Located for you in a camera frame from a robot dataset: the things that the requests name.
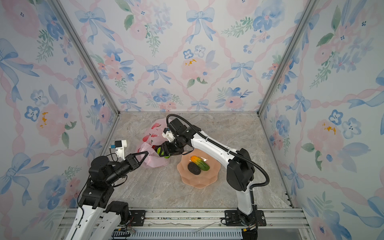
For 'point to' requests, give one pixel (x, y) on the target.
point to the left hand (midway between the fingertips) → (148, 152)
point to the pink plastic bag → (153, 136)
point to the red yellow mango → (153, 146)
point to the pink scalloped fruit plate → (206, 177)
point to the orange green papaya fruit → (203, 164)
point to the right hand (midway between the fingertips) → (163, 153)
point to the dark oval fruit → (194, 168)
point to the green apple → (158, 150)
